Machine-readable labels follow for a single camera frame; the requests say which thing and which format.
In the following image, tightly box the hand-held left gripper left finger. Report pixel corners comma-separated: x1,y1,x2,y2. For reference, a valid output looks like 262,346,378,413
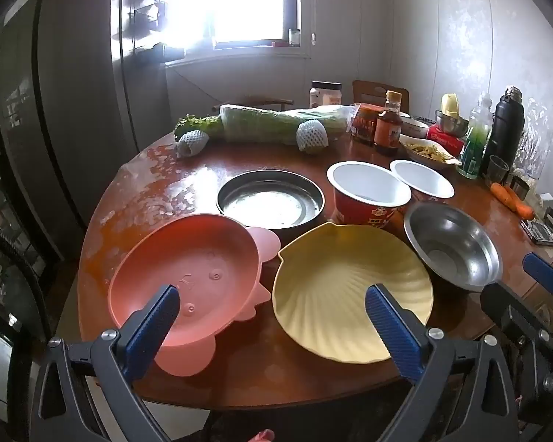
30,284,181,442

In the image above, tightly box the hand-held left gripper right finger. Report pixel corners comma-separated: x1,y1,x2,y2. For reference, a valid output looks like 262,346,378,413
365,284,522,442

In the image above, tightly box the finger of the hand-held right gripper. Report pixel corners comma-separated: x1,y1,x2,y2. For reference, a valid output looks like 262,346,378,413
523,253,553,307
480,282,553,346

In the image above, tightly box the yellow shell-shaped plate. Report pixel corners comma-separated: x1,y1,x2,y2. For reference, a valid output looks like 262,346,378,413
273,222,435,362

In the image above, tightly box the pink pig-shaped plate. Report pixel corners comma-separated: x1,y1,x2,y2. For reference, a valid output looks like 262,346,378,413
107,213,282,376

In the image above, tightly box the stainless steel bowl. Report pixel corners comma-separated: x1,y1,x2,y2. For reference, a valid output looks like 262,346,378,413
403,201,503,292

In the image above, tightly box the red instant noodle bowl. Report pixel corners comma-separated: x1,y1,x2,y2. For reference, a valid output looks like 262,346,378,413
327,161,413,232

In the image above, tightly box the white paper bowl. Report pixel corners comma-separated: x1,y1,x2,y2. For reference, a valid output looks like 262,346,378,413
390,159,456,203

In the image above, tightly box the dark round metal pan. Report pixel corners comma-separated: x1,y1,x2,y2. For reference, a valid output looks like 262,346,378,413
216,170,326,231

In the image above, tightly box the orange carrot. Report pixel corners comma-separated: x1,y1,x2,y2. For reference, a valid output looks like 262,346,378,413
490,183,524,210
507,186,535,220

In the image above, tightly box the small steel cup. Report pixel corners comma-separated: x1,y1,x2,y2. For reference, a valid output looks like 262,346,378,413
511,176,531,201

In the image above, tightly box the clear plastic cup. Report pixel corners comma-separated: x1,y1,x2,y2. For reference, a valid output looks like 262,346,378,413
486,155,510,185

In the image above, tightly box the clear plastic bag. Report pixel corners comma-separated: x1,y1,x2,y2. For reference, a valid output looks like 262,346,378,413
516,97,553,180

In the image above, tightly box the green detergent bottle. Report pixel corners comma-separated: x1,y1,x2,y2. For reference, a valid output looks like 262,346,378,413
457,93,495,179

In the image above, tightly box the black thermos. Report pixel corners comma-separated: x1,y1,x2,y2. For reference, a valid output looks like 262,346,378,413
481,85,530,176

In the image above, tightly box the white plate of food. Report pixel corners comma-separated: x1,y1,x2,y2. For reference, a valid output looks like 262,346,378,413
399,134,462,166

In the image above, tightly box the glass sliding door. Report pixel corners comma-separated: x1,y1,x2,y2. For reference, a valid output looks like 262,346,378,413
0,23,93,424

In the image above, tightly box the small steel container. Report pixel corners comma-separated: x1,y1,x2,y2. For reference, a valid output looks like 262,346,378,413
435,109,470,136

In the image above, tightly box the fruit in white foam net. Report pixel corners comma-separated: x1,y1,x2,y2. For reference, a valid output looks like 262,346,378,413
296,119,329,152
174,130,210,158

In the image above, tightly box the sauce bottle with orange cap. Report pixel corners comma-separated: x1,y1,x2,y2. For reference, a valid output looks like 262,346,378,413
374,90,403,156

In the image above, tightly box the white ceramic bowl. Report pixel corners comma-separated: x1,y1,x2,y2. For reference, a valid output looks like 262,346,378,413
399,113,430,139

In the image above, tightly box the red sauce jar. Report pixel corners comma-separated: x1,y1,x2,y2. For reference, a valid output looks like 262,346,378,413
350,104,384,145

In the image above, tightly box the celery in plastic bag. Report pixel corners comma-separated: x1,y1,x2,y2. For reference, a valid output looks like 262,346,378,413
174,105,365,144

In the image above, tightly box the grey refrigerator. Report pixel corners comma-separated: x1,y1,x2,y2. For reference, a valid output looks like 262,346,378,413
0,0,171,259

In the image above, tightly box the white jar with black lid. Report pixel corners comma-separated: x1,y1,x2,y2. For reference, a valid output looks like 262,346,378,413
309,81,342,109

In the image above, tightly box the wooden chair with panel back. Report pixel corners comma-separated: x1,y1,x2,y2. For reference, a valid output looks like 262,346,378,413
352,79,410,113

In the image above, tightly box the window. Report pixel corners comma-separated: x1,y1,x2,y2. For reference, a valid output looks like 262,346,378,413
120,0,301,49

